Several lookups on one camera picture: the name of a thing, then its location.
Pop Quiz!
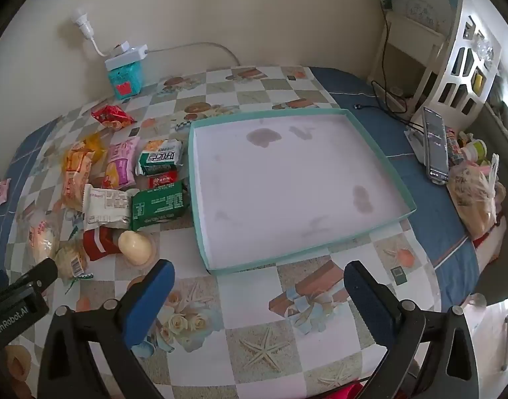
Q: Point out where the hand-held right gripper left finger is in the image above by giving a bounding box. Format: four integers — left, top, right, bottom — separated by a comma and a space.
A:
37, 259, 176, 399

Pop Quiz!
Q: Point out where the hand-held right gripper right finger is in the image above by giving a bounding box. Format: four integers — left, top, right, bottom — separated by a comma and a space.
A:
344, 260, 481, 399

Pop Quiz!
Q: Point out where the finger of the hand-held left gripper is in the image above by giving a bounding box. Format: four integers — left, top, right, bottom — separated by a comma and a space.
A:
14, 258, 58, 297

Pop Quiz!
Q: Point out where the clear round pastry packet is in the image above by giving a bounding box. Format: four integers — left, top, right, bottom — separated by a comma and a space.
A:
54, 244, 92, 287

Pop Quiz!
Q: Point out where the clear steamed cake packet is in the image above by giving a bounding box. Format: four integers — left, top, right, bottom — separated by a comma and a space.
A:
28, 216, 61, 264

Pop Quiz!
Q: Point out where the pale yellow jelly cup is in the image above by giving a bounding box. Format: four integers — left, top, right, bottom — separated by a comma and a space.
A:
118, 230, 152, 264

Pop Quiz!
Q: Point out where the dark red snack packet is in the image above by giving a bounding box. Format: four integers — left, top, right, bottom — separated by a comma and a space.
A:
83, 228, 124, 262

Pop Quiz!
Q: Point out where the dark green snack packet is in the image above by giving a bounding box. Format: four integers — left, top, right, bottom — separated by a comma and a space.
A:
131, 181, 191, 231

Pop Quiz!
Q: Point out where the orange snack packet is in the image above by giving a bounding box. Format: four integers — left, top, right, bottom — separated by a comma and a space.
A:
62, 141, 94, 211

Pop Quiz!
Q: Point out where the small red snack packet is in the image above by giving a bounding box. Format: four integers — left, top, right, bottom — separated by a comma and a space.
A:
148, 170, 179, 190

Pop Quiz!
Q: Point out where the pink snack packet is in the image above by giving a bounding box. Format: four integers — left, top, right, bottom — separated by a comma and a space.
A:
102, 139, 139, 188

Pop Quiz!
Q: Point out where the yellow bread packet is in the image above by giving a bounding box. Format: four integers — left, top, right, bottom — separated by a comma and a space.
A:
77, 133, 108, 164

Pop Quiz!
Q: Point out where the green and white snack packet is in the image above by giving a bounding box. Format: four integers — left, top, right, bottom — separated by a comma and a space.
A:
135, 138, 184, 176

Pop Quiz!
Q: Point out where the teal shallow cardboard tray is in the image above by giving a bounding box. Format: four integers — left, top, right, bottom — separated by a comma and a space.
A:
188, 108, 417, 276

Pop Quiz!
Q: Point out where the beige plastic bag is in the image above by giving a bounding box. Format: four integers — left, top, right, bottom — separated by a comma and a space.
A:
447, 154, 508, 239

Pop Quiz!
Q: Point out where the white phone stand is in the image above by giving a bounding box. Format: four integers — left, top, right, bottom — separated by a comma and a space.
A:
404, 127, 429, 165

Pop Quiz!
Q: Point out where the black smartphone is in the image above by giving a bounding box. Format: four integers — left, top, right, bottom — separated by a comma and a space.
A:
422, 107, 451, 186

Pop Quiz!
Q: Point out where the stack of patterned tape rolls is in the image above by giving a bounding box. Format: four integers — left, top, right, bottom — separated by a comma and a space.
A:
445, 127, 464, 167

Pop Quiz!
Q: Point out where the small green and white bottle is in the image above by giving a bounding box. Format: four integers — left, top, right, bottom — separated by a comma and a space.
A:
461, 133, 488, 163

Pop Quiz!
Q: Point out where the teal box with red label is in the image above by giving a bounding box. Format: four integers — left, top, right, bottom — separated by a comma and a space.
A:
105, 60, 146, 100

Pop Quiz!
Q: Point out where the white power strip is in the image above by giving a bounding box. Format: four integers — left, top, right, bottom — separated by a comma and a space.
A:
104, 42, 150, 71

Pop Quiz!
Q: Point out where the white lattice shelf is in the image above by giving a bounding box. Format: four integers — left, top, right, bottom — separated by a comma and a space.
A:
368, 0, 504, 121

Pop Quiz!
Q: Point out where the white plug with short cord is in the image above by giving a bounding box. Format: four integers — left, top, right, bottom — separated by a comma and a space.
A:
71, 8, 113, 57

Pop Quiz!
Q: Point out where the black charging cable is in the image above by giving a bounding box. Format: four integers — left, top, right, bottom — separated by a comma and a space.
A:
354, 6, 425, 133

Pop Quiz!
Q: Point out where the white power cable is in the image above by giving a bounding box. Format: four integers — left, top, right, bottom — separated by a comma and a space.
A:
148, 42, 241, 67

